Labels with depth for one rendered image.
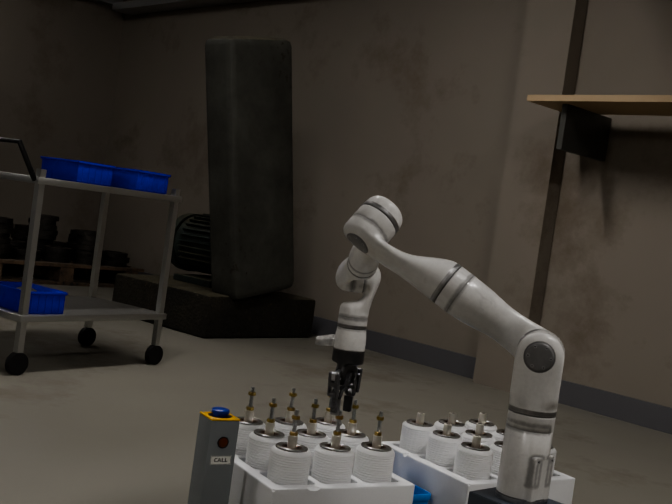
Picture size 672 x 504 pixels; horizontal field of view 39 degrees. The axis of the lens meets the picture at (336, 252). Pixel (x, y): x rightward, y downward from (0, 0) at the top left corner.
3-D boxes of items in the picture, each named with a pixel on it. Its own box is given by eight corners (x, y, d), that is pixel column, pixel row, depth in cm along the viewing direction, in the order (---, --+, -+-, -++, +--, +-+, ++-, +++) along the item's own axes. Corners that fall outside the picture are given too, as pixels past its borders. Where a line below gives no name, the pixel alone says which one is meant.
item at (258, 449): (270, 500, 234) (280, 429, 233) (284, 514, 225) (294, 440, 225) (233, 500, 230) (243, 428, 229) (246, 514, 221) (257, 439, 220)
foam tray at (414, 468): (566, 542, 256) (576, 478, 256) (458, 554, 235) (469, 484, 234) (471, 496, 289) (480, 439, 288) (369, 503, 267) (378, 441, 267)
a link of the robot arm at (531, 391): (567, 337, 176) (554, 427, 177) (568, 333, 185) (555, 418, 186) (518, 329, 178) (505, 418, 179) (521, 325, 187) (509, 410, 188)
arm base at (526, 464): (552, 503, 183) (565, 417, 182) (524, 508, 176) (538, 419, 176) (513, 488, 190) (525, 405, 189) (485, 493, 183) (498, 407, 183)
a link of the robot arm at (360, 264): (360, 235, 215) (337, 261, 212) (375, 183, 191) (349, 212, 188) (391, 260, 214) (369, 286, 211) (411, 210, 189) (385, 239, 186)
